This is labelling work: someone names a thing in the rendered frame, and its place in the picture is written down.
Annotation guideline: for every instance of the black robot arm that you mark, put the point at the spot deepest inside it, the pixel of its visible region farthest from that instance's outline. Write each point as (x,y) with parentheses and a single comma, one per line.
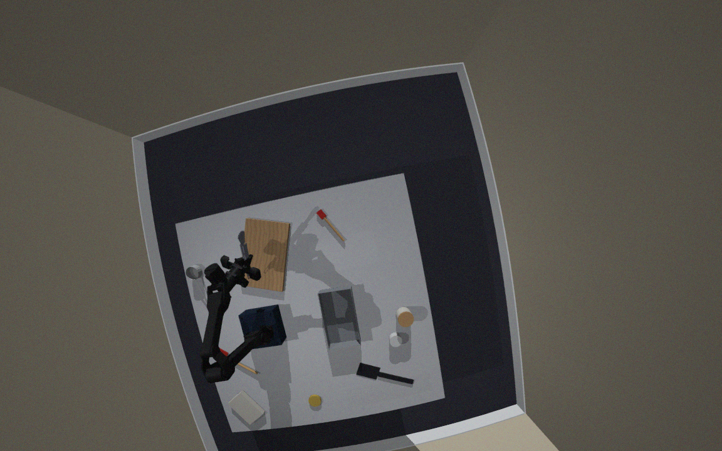
(217,304)

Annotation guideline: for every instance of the wooden board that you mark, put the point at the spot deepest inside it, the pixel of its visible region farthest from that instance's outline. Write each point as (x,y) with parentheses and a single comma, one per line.
(267,241)

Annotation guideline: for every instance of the wooden stick with red block end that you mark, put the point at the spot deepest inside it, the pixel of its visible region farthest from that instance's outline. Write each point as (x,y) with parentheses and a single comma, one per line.
(321,214)

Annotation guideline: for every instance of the grey cylindrical container with tan lid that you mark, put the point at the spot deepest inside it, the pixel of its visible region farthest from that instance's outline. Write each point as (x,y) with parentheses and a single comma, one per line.
(404,317)

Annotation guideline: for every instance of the yellow flat disc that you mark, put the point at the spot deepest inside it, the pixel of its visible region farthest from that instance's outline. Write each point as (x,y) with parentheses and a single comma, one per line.
(314,400)

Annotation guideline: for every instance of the white cylinder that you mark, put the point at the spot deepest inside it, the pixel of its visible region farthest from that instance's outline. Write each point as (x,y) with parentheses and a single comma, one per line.
(395,339)

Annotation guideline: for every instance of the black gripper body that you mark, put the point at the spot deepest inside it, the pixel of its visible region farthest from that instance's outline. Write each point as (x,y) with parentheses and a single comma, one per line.
(237,271)

